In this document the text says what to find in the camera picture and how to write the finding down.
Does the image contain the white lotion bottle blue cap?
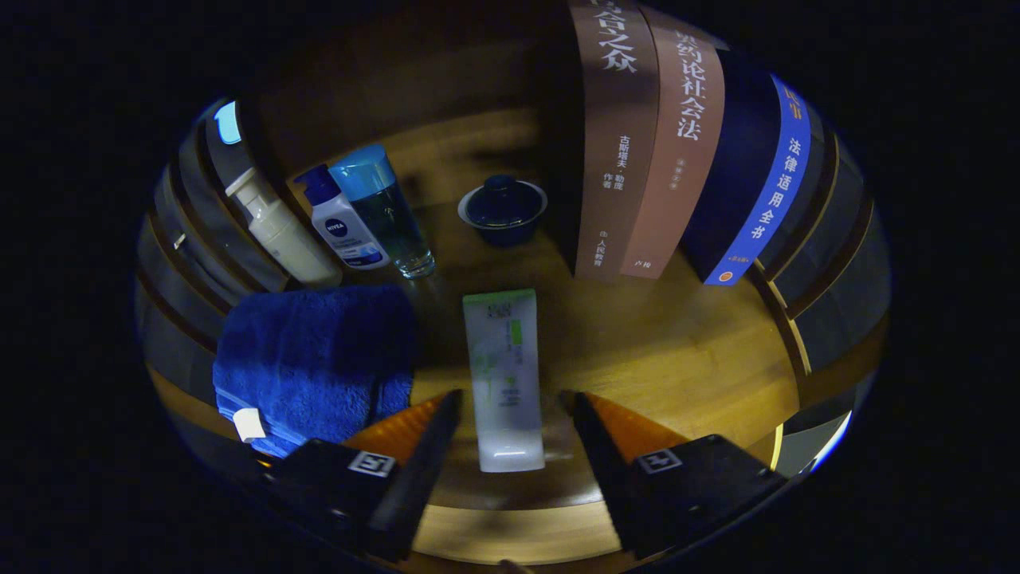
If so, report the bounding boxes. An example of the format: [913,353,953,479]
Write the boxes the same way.
[293,164,391,270]

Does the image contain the cream pump bottle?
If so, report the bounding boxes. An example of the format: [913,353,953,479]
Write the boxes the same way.
[225,167,343,288]

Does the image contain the dark teal lidded teacup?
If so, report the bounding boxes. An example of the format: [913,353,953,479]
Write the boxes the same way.
[457,175,549,247]

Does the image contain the blue book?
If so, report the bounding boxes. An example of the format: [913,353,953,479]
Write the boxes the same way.
[681,49,812,286]

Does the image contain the white green cosmetic tube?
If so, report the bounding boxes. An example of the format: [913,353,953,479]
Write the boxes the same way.
[462,289,547,474]

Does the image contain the wooden drawer with black knob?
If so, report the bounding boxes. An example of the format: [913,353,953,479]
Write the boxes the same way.
[410,501,626,568]

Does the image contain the teal glass bottle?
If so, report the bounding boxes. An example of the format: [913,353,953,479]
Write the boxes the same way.
[329,143,437,280]

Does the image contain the wooden cabinet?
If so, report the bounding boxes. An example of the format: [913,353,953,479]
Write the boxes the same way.
[135,0,891,574]

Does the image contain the dark brown book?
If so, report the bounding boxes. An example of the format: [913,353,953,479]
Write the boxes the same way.
[567,0,661,282]

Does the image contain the reddish brown book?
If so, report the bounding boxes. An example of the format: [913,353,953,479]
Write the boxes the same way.
[620,6,726,280]

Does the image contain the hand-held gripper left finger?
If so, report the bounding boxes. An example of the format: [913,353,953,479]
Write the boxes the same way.
[263,388,464,563]

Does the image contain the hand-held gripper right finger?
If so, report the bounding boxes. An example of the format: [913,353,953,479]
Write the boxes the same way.
[558,391,790,560]

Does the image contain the wooden countertop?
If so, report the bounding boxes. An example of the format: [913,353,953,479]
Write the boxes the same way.
[147,112,802,563]

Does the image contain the blue folded towel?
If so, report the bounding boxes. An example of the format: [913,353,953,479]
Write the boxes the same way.
[212,285,417,459]

